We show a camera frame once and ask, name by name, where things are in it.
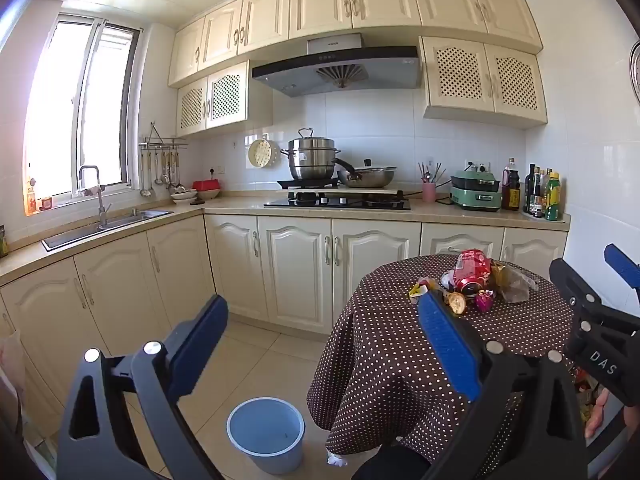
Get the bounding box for cream upper wall cabinets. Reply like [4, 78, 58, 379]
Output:
[167, 0, 544, 88]

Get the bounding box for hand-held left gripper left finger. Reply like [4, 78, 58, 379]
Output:
[57, 294, 230, 480]

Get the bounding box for black gas stove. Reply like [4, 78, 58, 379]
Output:
[263, 191, 412, 211]

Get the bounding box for round wall clock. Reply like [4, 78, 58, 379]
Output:
[629, 39, 640, 106]

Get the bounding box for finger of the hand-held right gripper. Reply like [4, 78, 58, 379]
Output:
[549, 258, 604, 317]
[603, 243, 640, 291]

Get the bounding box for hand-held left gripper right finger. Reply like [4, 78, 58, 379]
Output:
[417, 290, 588, 480]

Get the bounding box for green electric cooker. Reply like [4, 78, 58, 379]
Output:
[449, 170, 503, 212]

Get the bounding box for brown polka dot tablecloth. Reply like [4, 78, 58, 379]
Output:
[306, 254, 583, 478]

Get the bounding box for steel wok with lid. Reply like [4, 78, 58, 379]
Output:
[332, 157, 398, 189]

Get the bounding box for metal wall utensil rack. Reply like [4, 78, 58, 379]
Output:
[138, 121, 188, 151]

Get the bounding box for large soy sauce bottle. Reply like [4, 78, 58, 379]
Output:
[501, 157, 522, 211]

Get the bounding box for black range hood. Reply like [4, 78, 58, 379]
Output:
[251, 33, 421, 98]

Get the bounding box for cream perforated steamer plate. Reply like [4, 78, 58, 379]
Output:
[248, 137, 280, 170]

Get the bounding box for stainless steel steamer pot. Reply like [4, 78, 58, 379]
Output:
[280, 128, 342, 182]

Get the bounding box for metal kitchen faucet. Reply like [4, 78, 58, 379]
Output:
[77, 165, 112, 228]

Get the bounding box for stainless steel sink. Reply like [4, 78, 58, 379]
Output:
[41, 209, 174, 252]

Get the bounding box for wide lattice door cabinet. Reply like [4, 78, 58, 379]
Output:
[419, 36, 548, 129]

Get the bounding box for orange snack bag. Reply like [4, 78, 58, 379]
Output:
[572, 367, 601, 413]

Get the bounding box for row of hanging ladles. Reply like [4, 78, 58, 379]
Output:
[140, 149, 187, 197]

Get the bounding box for person's right hand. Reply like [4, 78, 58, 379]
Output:
[584, 387, 612, 440]

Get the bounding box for person's black pants leg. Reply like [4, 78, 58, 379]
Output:
[350, 444, 433, 480]

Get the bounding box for green bottle yellow cap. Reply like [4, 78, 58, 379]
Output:
[545, 171, 562, 222]

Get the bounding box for sliding window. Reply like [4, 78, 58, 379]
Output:
[24, 12, 146, 206]

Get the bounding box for blue plastic bucket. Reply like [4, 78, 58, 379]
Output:
[226, 397, 306, 476]

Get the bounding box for clear snack bag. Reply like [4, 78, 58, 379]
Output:
[490, 260, 538, 305]

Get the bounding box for cream lower kitchen cabinets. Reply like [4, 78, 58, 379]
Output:
[0, 212, 568, 441]

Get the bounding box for crushed red soda can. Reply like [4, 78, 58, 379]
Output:
[452, 249, 493, 297]

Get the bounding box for small lattice door cabinet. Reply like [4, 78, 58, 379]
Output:
[175, 60, 273, 137]

